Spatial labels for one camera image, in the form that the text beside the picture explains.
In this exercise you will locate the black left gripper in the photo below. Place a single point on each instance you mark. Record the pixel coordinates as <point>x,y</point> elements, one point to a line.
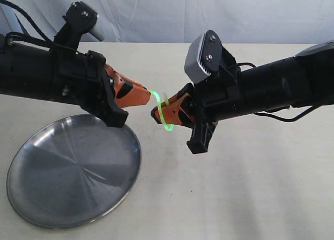
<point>84,80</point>

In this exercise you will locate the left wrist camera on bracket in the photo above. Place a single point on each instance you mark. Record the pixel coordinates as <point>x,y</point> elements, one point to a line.
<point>80,19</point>

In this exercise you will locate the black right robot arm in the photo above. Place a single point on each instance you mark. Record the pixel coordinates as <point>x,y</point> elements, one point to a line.
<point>304,80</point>

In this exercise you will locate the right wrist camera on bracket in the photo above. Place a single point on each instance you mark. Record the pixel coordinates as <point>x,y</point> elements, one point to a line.
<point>203,57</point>

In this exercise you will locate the round stainless steel plate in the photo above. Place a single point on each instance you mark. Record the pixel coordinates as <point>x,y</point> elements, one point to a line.
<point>73,172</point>

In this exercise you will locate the thin green glow stick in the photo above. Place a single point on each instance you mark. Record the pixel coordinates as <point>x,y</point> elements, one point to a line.
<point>167,127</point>

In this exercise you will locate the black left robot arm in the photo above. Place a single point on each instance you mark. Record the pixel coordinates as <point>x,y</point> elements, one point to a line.
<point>43,71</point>

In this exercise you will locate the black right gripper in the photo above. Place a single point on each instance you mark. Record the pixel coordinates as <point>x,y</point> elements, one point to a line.
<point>216,98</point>

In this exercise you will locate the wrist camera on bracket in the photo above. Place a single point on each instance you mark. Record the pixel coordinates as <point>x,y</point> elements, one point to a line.
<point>203,57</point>
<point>80,19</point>

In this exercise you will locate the white backdrop cloth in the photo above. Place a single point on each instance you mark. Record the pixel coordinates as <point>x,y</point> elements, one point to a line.
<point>181,21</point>

